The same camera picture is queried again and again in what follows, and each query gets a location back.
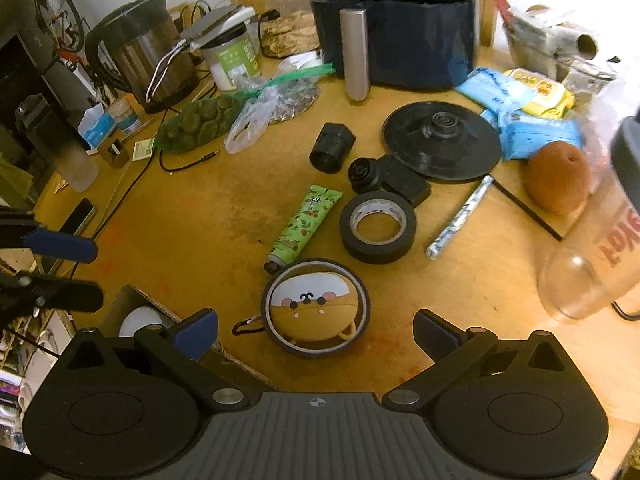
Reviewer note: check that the dark blue air fryer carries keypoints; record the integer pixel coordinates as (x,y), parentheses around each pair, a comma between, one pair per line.
(415,35)

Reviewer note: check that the stainless steel electric kettle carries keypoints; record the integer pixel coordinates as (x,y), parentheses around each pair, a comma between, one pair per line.
(145,55)

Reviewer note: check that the brown round fruit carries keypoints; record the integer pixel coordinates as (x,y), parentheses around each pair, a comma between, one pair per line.
(556,177)

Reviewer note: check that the white round lid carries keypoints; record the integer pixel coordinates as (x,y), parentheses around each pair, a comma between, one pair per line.
(142,321)

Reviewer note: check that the clear plastic cup red print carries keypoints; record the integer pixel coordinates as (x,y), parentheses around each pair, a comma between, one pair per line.
(600,240)

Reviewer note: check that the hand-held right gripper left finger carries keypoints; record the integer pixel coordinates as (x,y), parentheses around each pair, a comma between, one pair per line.
(196,334)

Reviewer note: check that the black plug adapter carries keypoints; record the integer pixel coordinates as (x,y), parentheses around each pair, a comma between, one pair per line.
(400,180)

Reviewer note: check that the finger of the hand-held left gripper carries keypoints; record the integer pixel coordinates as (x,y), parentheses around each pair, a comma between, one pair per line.
(62,246)
(55,292)

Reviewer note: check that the black round kettle base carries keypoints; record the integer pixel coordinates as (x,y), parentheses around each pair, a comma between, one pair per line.
(450,145)

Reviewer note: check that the blue snack packet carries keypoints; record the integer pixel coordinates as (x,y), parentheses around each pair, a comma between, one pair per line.
(542,135)
(495,87)

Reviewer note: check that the green net bag of avocados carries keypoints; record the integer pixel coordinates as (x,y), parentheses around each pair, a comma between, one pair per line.
(200,120)

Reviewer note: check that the paper net bag tag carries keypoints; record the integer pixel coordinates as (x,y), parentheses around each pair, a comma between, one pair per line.
(144,150)

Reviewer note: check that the yellow snack packet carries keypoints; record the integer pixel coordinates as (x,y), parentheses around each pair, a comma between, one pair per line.
(547,95)

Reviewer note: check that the green hand cream tube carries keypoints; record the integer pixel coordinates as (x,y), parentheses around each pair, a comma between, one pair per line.
(305,220)

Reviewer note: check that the grey smartphone on charge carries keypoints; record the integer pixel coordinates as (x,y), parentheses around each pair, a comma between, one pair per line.
(215,22)

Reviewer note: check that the white jar green label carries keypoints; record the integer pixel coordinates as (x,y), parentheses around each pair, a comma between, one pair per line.
(232,60)

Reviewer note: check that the thin black tape roll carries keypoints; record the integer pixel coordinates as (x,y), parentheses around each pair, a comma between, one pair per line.
(272,332)

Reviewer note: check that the black cylindrical adapter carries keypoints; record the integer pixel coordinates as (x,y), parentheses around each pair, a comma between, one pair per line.
(331,147)

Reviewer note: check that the clear plastic bag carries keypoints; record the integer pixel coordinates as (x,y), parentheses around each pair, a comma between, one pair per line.
(250,120)

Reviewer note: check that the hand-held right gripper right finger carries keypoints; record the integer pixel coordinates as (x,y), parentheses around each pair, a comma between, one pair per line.
(434,334)

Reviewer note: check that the blue tissue box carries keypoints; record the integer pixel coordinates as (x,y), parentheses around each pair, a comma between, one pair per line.
(97,130)

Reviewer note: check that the aluminium foil roll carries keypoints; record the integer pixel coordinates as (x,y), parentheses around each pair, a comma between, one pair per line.
(575,40)

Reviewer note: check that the black foam tray white disc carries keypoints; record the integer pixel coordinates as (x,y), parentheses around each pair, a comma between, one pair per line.
(111,310)

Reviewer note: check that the black smartphone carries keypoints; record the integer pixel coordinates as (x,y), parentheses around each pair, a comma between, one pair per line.
(79,216)

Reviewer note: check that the brown plush bear pouch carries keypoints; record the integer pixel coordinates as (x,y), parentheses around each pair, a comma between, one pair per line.
(315,315)

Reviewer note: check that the bicycle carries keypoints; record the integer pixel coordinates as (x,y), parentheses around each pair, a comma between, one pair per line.
(67,53)

